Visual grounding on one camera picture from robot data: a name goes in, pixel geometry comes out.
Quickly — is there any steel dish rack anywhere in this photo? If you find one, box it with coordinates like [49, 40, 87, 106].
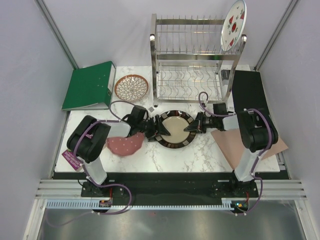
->
[149, 13, 247, 107]

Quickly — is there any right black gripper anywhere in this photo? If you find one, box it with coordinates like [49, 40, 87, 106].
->
[185, 111, 218, 134]

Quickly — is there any white watermelon plate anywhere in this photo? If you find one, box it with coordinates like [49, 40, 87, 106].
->
[220, 0, 247, 52]

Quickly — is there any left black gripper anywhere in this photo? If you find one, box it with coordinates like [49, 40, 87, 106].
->
[136, 114, 170, 142]

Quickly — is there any pink polka dot plate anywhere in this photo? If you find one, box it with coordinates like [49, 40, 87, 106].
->
[106, 132, 145, 157]

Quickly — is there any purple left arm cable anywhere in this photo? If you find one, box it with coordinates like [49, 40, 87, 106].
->
[46, 100, 132, 227]

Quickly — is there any brown floral pattern bowl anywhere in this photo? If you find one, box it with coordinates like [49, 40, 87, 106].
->
[114, 74, 149, 102]

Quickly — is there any black mat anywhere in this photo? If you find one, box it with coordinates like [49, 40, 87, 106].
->
[232, 70, 270, 115]

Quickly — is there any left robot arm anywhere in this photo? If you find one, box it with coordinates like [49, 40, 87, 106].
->
[66, 105, 171, 197]

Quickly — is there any green ring binder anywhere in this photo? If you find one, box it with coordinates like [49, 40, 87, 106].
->
[61, 61, 116, 111]

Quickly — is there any purple treehouse book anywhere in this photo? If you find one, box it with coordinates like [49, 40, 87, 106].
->
[61, 149, 83, 172]

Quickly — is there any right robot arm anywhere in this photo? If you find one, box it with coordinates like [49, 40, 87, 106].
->
[153, 102, 279, 197]

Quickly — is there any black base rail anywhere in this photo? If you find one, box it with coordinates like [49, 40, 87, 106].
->
[52, 171, 258, 207]

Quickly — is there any black rimmed cream plate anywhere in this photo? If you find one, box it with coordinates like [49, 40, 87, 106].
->
[155, 110, 196, 149]

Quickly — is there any white slotted cable duct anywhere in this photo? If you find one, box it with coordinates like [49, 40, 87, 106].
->
[45, 199, 238, 211]

